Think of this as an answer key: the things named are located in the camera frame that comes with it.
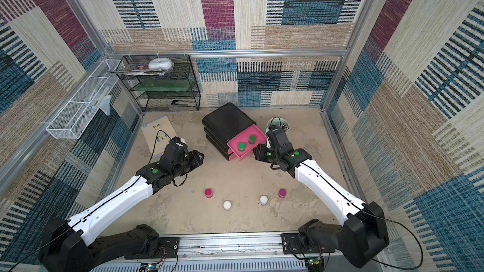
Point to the black drawer cabinet shell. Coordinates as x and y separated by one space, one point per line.
223 124

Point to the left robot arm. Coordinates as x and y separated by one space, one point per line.
76 244

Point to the magazine on shelf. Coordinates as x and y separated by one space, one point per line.
138 70

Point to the pink drawer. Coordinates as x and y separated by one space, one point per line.
243 136

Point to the white wire wall basket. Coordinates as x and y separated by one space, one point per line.
92 96

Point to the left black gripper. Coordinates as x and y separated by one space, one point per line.
195 158

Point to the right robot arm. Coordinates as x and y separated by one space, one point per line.
360 233

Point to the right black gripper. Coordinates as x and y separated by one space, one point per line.
263 153

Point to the mint green pen cup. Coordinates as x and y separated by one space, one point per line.
277 122

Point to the black wire mesh shelf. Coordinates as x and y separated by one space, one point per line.
177 90

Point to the magenta paint can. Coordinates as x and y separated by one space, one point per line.
208 193
282 193

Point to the white paint can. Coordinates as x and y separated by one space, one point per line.
263 200
227 205

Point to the beige book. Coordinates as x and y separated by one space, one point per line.
158 134

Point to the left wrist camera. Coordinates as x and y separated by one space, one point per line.
179 142

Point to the white round device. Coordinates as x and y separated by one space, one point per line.
161 64

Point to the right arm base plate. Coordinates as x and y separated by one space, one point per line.
292 245

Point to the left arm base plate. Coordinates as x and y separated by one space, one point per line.
163 247

